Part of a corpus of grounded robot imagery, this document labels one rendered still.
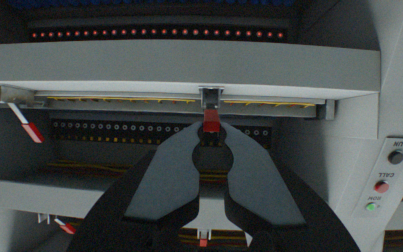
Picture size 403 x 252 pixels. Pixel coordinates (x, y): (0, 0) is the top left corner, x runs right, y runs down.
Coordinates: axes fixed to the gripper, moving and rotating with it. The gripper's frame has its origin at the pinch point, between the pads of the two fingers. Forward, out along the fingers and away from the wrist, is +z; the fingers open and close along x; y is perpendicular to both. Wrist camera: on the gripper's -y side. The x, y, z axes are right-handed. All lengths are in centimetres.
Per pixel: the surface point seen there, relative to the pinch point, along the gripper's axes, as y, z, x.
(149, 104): 2.8, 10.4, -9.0
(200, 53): -4.7, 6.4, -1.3
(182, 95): 0.8, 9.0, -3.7
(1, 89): -1.0, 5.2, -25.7
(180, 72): -2.9, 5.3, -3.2
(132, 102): 2.6, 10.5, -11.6
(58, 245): 40, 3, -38
